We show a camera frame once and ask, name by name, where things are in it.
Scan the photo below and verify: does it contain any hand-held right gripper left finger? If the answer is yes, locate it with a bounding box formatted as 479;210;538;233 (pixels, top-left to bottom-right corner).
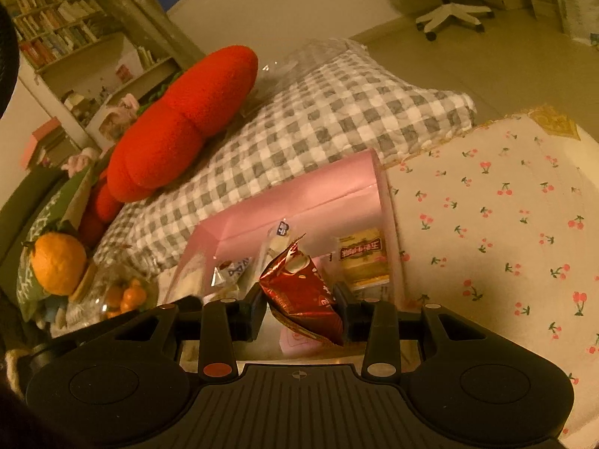
112;283;269;381

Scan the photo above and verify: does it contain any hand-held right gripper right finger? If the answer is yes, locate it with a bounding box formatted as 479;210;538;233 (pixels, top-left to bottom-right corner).
333;282;490;381

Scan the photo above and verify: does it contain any shiny red foil snack packet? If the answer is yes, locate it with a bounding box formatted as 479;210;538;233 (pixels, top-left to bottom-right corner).
259;234;347;348

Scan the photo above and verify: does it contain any silver foil snack packet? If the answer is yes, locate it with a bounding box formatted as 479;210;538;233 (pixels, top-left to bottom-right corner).
213;257;256;289

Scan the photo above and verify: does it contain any brown biscuit packet red label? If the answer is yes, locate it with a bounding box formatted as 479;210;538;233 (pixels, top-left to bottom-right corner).
334;227;392;291

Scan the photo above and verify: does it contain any pink box with silver sides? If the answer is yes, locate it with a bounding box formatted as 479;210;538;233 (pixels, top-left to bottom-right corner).
156;149;408;366

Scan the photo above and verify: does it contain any long white snack packet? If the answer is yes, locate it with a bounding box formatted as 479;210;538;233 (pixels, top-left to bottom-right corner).
265;217;297;273

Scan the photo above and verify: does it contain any clear bag of oranges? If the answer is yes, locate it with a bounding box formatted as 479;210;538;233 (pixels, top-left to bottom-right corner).
69;256;160;324

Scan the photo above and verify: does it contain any cherry print bedsheet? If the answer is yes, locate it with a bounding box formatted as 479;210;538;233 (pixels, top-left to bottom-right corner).
384;112;599;441

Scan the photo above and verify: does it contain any small red plush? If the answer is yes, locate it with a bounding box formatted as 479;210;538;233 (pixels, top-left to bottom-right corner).
77;168;125;250

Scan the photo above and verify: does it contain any grey checkered pillow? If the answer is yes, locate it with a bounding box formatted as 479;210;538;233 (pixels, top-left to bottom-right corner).
91;40;478;276

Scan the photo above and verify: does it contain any blue plush toy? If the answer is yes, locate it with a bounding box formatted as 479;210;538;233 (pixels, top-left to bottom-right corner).
40;294;76;334

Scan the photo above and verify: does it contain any orange fruit plush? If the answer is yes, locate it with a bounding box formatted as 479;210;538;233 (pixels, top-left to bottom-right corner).
24;231;89;297

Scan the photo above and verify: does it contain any large red plush pillow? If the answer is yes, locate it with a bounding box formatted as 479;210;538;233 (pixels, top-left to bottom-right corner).
107;44;259;203

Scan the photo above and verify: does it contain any green patterned pillow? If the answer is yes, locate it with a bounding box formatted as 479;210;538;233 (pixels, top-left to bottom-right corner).
14;167;95;323

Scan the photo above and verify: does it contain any pink plush toy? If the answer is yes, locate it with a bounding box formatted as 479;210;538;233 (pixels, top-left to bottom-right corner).
104;94;142;140
62;147;102;178

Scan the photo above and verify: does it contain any clear plastic bag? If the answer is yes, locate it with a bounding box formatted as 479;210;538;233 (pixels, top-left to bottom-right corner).
241;37;370;119

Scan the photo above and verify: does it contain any stack of books pink cover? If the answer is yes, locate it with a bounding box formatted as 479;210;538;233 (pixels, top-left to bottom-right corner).
21;119;67;170

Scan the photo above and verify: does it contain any yellow patterned cloth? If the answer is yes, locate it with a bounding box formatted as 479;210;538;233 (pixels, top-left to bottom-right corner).
526;105;582;142

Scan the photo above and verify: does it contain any white office chair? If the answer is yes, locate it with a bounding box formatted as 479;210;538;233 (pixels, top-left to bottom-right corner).
384;0;497;43

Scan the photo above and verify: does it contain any grey patterned curtain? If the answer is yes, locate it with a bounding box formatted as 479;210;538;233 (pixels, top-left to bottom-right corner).
79;0;207;76

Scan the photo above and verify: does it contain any white bookshelf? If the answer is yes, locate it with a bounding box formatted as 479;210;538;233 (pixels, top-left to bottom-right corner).
0;0;184;119

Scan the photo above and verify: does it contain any white patterned bag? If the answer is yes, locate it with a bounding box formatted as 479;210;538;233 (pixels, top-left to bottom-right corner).
554;0;599;44

